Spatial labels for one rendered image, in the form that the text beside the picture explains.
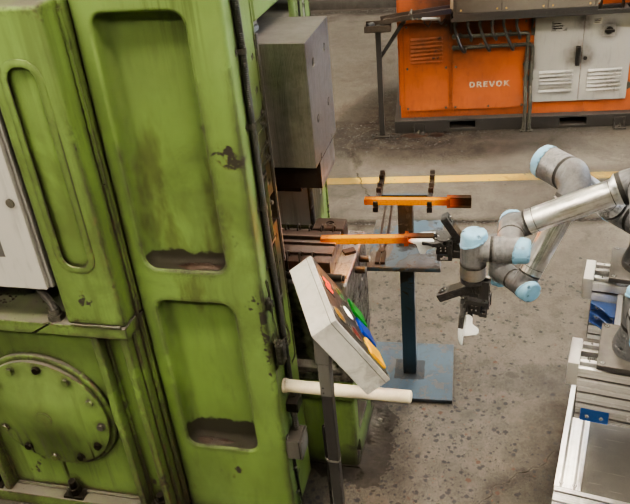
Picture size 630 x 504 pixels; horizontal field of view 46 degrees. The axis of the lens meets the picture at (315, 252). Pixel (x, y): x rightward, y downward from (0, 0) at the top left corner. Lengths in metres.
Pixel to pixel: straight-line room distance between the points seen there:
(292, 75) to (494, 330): 2.04
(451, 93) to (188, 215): 4.00
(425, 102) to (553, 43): 1.03
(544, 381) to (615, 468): 0.75
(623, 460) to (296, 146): 1.65
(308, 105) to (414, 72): 3.76
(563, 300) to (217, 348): 2.12
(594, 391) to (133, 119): 1.66
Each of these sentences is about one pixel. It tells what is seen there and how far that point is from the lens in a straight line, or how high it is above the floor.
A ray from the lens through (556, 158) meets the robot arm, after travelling 2.57.
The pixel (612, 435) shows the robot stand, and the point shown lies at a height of 0.21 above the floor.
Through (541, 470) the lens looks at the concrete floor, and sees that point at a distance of 3.24.
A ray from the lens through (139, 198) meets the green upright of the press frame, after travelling 2.38.
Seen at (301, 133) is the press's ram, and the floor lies 1.48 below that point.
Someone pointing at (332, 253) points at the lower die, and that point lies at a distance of 2.64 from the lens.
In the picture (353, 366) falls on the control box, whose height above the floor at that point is 1.03.
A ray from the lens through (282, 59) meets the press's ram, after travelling 2.27.
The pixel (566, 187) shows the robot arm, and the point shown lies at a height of 1.24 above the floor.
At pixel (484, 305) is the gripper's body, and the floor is 1.06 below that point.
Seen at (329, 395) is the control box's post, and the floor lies 0.81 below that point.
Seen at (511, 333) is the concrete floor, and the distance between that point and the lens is 3.88.
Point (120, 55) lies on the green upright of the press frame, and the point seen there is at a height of 1.80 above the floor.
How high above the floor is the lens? 2.37
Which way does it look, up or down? 31 degrees down
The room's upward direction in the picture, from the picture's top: 6 degrees counter-clockwise
